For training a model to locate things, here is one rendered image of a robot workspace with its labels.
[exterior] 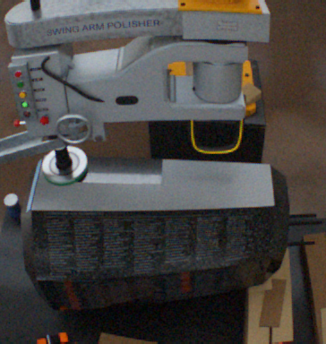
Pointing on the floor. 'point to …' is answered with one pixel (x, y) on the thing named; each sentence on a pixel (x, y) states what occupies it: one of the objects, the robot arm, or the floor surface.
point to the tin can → (12, 205)
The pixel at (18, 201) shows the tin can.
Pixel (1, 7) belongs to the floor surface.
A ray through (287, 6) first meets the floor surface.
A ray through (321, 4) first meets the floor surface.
